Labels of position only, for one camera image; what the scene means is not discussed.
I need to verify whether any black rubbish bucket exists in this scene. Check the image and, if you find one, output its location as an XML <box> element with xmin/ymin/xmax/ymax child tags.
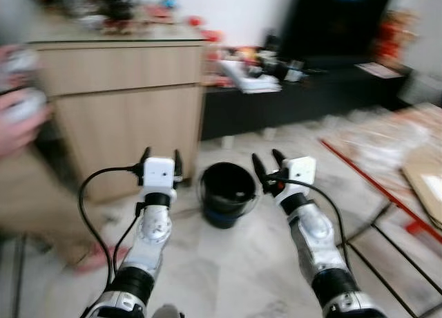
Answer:
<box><xmin>198</xmin><ymin>162</ymin><xmax>258</xmax><ymax>230</ymax></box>

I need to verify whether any white object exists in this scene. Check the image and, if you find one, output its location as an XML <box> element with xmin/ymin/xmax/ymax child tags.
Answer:
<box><xmin>0</xmin><ymin>47</ymin><xmax>48</xmax><ymax>120</ymax></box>

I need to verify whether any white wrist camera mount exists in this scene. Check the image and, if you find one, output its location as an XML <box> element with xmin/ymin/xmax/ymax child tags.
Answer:
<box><xmin>142</xmin><ymin>157</ymin><xmax>176</xmax><ymax>189</ymax></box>
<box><xmin>286</xmin><ymin>156</ymin><xmax>318</xmax><ymax>189</ymax></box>

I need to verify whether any red ornament figure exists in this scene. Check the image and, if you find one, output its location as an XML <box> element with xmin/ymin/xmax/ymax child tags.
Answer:
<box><xmin>376</xmin><ymin>10</ymin><xmax>416</xmax><ymax>64</ymax></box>

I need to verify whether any dark ornament figurine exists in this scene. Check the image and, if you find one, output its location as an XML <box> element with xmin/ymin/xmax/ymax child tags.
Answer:
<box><xmin>95</xmin><ymin>0</ymin><xmax>140</xmax><ymax>33</ymax></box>

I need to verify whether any light wooden cabinet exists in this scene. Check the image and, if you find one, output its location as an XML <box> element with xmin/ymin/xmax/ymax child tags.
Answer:
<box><xmin>30</xmin><ymin>36</ymin><xmax>206</xmax><ymax>203</ymax></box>

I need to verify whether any thin printed booklet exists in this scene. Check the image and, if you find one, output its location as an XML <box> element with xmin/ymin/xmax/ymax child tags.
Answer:
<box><xmin>355</xmin><ymin>62</ymin><xmax>403</xmax><ymax>79</ymax></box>

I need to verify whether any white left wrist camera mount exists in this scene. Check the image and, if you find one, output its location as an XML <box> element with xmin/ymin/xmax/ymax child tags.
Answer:
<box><xmin>142</xmin><ymin>157</ymin><xmax>176</xmax><ymax>189</ymax></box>

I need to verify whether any marble top folding table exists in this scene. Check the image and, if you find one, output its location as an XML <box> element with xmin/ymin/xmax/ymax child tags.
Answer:
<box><xmin>318</xmin><ymin>105</ymin><xmax>442</xmax><ymax>313</ymax></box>

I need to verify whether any black TV cabinet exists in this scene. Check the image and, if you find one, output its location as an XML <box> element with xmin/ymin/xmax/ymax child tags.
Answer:
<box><xmin>200</xmin><ymin>61</ymin><xmax>416</xmax><ymax>143</ymax></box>

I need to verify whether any person's beige trouser leg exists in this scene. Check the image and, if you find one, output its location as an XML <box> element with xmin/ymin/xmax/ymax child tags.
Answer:
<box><xmin>0</xmin><ymin>149</ymin><xmax>96</xmax><ymax>265</ymax></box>

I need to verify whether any person's bare foot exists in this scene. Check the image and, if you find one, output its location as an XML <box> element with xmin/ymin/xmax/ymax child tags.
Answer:
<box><xmin>72</xmin><ymin>245</ymin><xmax>130</xmax><ymax>274</ymax></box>

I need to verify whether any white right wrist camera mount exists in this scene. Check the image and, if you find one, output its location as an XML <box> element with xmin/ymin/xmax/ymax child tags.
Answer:
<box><xmin>286</xmin><ymin>156</ymin><xmax>318</xmax><ymax>189</ymax></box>

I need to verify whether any black television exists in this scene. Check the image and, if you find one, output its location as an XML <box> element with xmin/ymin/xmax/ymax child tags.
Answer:
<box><xmin>279</xmin><ymin>0</ymin><xmax>396</xmax><ymax>60</ymax></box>

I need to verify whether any clear plastic bag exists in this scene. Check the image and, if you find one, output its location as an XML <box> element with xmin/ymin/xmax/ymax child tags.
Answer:
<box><xmin>358</xmin><ymin>120</ymin><xmax>423</xmax><ymax>161</ymax></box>

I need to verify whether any white paper stack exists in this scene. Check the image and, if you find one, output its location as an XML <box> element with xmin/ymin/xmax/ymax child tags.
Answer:
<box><xmin>219</xmin><ymin>58</ymin><xmax>282</xmax><ymax>95</ymax></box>

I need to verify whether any person's hand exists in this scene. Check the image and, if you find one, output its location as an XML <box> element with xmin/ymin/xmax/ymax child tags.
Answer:
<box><xmin>0</xmin><ymin>88</ymin><xmax>51</xmax><ymax>161</ymax></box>

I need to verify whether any brown cardboard mailer envelope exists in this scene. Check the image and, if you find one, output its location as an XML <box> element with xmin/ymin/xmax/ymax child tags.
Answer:
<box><xmin>401</xmin><ymin>147</ymin><xmax>442</xmax><ymax>227</ymax></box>

